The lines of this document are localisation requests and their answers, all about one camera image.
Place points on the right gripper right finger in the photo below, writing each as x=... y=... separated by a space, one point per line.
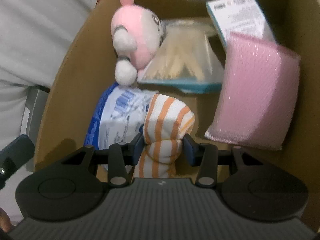
x=204 y=156

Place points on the person's right hand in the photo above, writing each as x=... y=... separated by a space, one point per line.
x=5 y=222

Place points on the blue white snack packet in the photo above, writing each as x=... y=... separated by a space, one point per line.
x=118 y=116

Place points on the white teal small box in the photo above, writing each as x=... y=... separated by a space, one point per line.
x=240 y=16

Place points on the pink plush toy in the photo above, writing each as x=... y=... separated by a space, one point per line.
x=137 y=34

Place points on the orange striped white cloth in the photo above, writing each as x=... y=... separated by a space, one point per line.
x=167 y=121

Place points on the bag of wooden sticks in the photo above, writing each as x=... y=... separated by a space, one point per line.
x=186 y=60

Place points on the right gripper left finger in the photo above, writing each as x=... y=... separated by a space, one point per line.
x=121 y=155

